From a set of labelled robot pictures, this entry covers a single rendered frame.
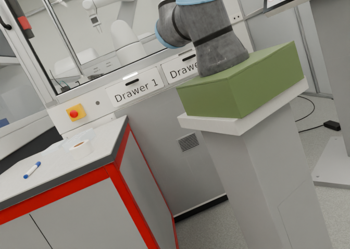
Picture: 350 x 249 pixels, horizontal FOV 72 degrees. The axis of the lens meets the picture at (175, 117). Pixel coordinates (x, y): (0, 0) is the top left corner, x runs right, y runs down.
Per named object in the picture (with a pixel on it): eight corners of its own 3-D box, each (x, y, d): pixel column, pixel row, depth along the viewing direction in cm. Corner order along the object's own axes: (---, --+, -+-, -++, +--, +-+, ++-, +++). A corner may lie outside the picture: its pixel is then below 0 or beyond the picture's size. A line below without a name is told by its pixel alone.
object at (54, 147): (59, 149, 111) (57, 146, 111) (42, 156, 112) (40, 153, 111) (69, 140, 124) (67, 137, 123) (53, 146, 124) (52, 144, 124)
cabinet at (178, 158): (278, 181, 148) (236, 58, 130) (125, 249, 146) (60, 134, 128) (228, 137, 241) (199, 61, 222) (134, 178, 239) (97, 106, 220)
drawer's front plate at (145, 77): (164, 86, 127) (156, 66, 124) (114, 108, 126) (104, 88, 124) (164, 86, 129) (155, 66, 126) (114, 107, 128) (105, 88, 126)
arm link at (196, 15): (210, 34, 60) (189, -22, 57) (182, 47, 72) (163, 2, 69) (240, 20, 65) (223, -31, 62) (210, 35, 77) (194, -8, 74)
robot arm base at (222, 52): (261, 52, 66) (249, 16, 63) (219, 74, 61) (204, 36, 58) (227, 61, 80) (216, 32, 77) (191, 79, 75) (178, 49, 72)
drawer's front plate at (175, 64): (219, 62, 128) (211, 42, 125) (169, 84, 127) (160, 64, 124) (217, 62, 129) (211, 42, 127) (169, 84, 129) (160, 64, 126)
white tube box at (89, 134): (84, 146, 95) (79, 137, 94) (66, 153, 96) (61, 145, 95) (96, 135, 107) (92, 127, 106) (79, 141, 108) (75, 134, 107)
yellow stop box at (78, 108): (84, 116, 122) (77, 104, 121) (71, 122, 122) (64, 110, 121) (87, 114, 127) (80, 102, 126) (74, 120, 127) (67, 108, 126)
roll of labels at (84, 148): (75, 156, 84) (70, 146, 84) (94, 147, 86) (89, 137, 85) (73, 162, 78) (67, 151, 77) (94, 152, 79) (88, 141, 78)
